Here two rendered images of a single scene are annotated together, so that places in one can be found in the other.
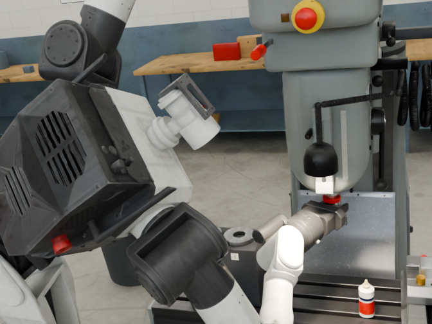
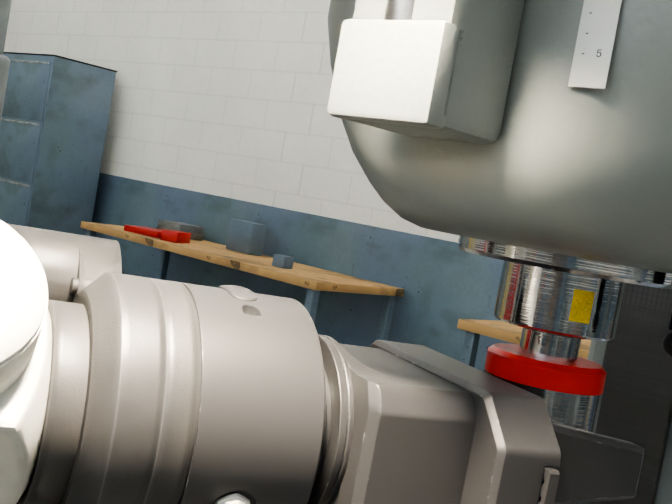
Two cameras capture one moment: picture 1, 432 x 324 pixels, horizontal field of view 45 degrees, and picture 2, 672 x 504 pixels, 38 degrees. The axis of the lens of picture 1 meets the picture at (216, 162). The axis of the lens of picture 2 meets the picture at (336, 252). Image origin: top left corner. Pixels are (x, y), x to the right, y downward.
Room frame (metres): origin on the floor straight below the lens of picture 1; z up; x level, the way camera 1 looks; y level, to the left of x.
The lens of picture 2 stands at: (0.82, -0.34, 1.31)
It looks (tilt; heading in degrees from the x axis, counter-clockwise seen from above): 3 degrees down; 21
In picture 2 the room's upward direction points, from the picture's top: 10 degrees clockwise
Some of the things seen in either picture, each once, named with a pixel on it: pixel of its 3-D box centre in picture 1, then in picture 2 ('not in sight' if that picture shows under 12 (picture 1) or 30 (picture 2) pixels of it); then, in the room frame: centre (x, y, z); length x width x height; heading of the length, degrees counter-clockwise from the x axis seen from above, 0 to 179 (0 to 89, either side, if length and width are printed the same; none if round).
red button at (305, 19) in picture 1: (306, 18); not in sight; (0.97, -0.20, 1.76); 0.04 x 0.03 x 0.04; 70
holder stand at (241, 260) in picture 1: (226, 263); not in sight; (1.31, 0.01, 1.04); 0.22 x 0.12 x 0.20; 69
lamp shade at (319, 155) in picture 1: (320, 156); not in sight; (1.01, -0.22, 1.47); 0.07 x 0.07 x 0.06
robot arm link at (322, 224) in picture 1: (313, 224); (321, 432); (1.15, -0.22, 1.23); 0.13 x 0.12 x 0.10; 45
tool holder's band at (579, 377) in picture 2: (331, 197); (545, 367); (1.21, -0.29, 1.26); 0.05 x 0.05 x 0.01
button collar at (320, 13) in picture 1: (308, 16); not in sight; (1.00, -0.21, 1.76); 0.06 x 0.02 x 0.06; 70
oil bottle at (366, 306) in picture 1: (366, 297); not in sight; (1.13, -0.35, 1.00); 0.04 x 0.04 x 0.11
